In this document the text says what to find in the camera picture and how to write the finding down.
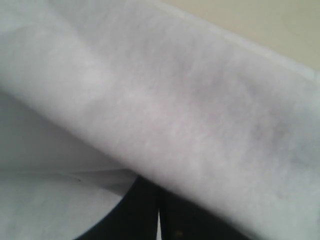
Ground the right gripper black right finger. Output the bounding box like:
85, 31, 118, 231
158, 189, 235, 240

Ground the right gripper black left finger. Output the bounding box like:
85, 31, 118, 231
78, 177, 159, 240

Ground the white t-shirt red lettering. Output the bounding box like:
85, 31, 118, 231
0, 0, 320, 240

